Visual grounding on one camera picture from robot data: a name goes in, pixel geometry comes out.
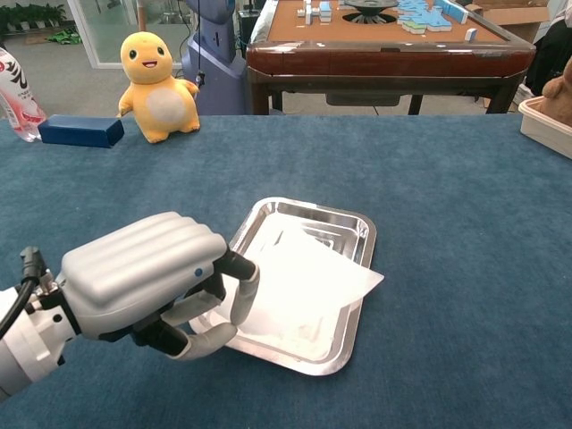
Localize black hanging cord with pendant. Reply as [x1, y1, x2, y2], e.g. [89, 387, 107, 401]
[195, 0, 206, 89]

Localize blue felt table cover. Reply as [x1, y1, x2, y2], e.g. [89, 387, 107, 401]
[0, 114, 572, 429]

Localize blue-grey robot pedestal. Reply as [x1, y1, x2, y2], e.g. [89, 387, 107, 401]
[181, 0, 248, 116]

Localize person in dark clothes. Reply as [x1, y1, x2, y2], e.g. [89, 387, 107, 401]
[525, 0, 572, 97]

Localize brown wooden mahjong table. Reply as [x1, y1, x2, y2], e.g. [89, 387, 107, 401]
[245, 0, 537, 116]

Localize green cloth heap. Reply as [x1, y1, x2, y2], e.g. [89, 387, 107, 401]
[46, 27, 84, 46]

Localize black mahjong table hub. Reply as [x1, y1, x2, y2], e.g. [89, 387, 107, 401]
[342, 0, 400, 23]

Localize small mahjong tile cluster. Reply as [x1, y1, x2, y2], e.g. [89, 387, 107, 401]
[297, 0, 334, 24]

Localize brown capybara plush toy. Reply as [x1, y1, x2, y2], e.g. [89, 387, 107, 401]
[534, 57, 572, 126]

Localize silver metal tray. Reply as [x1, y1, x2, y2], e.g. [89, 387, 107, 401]
[187, 196, 378, 377]

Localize green potted plants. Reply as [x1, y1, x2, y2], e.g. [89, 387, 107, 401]
[0, 3, 67, 32]

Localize cream plastic basket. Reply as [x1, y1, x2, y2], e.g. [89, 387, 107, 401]
[517, 97, 572, 161]

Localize heap of blue mahjong tiles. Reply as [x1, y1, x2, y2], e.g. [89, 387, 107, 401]
[396, 0, 469, 36]

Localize white paper sheet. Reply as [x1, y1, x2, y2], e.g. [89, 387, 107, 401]
[218, 225, 385, 361]

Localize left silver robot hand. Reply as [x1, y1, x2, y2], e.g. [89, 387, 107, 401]
[56, 211, 261, 361]

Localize brown cardboard box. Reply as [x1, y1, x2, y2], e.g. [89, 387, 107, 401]
[471, 0, 551, 44]

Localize yellow plush dinosaur toy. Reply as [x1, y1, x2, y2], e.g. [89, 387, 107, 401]
[116, 30, 202, 145]

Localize dark blue box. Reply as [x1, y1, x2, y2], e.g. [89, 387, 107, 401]
[38, 114, 125, 149]

